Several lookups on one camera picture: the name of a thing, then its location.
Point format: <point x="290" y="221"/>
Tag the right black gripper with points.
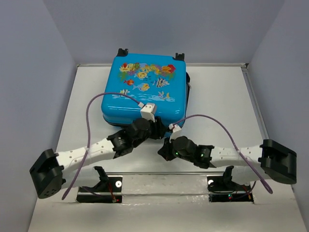
<point x="165" y="150"/>

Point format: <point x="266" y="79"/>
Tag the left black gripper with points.
<point x="159" y="128"/>

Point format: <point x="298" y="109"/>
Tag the blue hard-shell suitcase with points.
<point x="157" y="79"/>

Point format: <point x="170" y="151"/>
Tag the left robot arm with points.
<point x="51" y="171"/>

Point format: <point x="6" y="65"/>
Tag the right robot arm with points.
<point x="270" y="160"/>

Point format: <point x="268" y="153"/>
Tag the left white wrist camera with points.
<point x="148" y="111"/>

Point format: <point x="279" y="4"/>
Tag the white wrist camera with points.
<point x="175" y="132"/>
<point x="148" y="111"/>

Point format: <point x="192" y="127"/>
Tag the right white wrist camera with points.
<point x="175" y="132"/>

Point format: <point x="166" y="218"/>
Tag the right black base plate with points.
<point x="223" y="192"/>

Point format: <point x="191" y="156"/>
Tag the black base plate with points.
<point x="102" y="192"/>
<point x="223" y="192"/>

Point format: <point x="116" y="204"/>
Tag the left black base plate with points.
<point x="102" y="192"/>

